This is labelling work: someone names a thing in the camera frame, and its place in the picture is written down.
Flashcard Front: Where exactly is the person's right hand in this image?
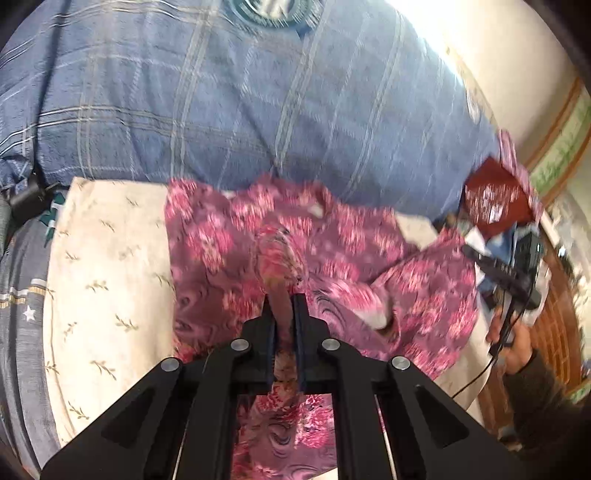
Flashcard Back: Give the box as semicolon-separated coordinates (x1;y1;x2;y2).
487;305;536;376

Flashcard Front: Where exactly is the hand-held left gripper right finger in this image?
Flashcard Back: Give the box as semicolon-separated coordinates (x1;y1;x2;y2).
293;293;522;480

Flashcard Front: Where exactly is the person's right forearm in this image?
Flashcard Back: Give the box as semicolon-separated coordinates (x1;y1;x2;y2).
501;350;588;449

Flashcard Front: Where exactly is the grey star-pattern quilt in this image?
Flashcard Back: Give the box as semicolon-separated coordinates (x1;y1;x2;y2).
0;217;61;462

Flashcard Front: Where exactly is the purple floral shirt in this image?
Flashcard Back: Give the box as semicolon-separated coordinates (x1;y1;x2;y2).
164;178;481;480

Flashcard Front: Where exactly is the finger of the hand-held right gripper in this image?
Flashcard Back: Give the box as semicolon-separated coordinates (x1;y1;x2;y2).
462;244;542;310

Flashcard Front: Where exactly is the blue plaid quilt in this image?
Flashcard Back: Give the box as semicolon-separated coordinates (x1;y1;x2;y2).
0;0;504;217

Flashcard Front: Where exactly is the white leaf-print bed sheet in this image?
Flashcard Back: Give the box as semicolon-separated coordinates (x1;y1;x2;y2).
44;178;490;444

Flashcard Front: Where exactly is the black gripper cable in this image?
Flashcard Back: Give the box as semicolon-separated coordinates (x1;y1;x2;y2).
451;300;520;398

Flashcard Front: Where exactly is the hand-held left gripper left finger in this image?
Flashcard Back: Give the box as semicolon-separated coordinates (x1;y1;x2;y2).
41;295;278;480

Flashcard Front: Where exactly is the small black device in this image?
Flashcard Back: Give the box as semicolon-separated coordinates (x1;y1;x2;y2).
11;180;58;210

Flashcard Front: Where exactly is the brown wooden cabinet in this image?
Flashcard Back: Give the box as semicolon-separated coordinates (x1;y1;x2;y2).
480;258;583;430

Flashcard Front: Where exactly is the blue denim cloth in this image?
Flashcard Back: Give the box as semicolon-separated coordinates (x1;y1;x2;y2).
480;226;522;296

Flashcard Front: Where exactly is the red plastic bag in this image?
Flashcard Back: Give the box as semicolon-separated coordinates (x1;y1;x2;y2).
464;157;536;234

